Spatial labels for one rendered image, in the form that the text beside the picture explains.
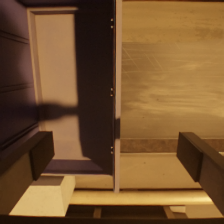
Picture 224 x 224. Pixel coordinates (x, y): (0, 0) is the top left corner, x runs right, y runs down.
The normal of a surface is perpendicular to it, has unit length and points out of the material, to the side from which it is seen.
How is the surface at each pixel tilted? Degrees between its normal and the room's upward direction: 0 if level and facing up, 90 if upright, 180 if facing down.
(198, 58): 0
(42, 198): 0
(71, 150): 29
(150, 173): 0
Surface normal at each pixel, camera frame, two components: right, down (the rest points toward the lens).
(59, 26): -0.01, 0.25
